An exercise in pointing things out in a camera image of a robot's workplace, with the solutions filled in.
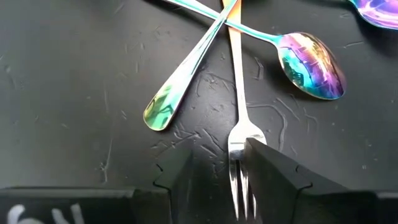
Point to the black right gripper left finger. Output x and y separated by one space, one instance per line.
168 199

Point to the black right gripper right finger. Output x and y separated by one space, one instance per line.
286 193

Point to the rainbow iridescent spoon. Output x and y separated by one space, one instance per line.
174 90
379 12
311 67

